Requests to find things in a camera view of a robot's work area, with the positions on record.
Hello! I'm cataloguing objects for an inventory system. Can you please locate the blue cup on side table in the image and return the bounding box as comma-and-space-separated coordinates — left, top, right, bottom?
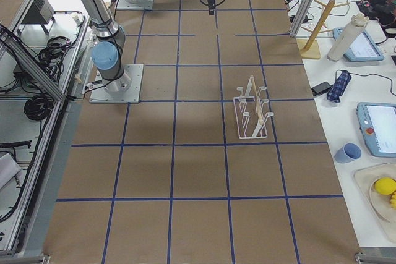
334, 143, 361, 163

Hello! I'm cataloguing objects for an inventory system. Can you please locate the wooden mug tree stand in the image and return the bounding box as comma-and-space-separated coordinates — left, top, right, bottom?
296, 0, 350, 59

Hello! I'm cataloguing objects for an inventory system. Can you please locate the black power adapter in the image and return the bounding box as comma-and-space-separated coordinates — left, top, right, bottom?
311, 82, 332, 96

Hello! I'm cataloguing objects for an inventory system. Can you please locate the white paper roll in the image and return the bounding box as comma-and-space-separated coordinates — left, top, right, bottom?
327, 12, 369, 61

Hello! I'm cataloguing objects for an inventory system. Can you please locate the folded blue plaid umbrella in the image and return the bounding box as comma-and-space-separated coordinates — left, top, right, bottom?
327, 70, 351, 103

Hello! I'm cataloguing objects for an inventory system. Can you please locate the blue teach pendant far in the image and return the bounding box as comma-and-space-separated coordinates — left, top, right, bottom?
343, 30, 384, 62

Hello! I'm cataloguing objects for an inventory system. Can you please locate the blue teach pendant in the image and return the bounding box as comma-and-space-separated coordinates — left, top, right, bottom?
343, 30, 384, 62
356, 102, 395, 158

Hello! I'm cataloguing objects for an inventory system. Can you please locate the blue teach pendant near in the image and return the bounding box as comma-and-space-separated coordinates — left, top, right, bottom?
356, 102, 395, 158

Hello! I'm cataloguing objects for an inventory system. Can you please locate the beige side tray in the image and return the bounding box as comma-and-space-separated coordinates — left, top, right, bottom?
354, 163, 395, 243

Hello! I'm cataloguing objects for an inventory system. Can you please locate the yellow toy lemon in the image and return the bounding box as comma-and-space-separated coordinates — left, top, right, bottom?
374, 177, 396, 195

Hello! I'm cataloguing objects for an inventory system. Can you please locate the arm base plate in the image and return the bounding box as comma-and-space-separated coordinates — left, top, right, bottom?
117, 0, 153, 11
89, 64, 144, 104

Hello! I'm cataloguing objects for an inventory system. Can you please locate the white wire cup rack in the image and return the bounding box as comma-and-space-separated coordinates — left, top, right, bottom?
233, 75, 274, 140

